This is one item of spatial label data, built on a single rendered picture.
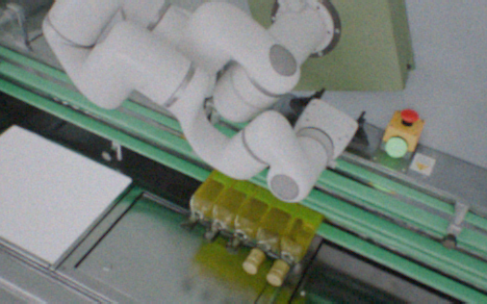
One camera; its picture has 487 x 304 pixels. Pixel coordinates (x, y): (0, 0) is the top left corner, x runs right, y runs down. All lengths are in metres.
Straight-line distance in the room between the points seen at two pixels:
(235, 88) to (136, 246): 0.61
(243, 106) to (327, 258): 0.65
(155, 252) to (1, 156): 0.53
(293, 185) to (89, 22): 0.41
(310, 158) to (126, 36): 0.35
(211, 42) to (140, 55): 0.12
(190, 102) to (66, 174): 0.80
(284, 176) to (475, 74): 0.53
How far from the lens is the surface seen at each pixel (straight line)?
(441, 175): 1.38
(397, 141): 1.33
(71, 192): 1.60
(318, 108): 1.11
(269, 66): 0.95
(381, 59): 1.23
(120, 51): 0.88
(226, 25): 0.94
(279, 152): 0.93
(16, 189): 1.64
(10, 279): 1.47
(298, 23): 1.17
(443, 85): 1.34
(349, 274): 1.53
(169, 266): 1.44
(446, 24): 1.27
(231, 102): 1.01
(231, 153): 0.98
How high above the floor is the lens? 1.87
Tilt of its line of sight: 42 degrees down
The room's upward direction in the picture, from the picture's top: 142 degrees counter-clockwise
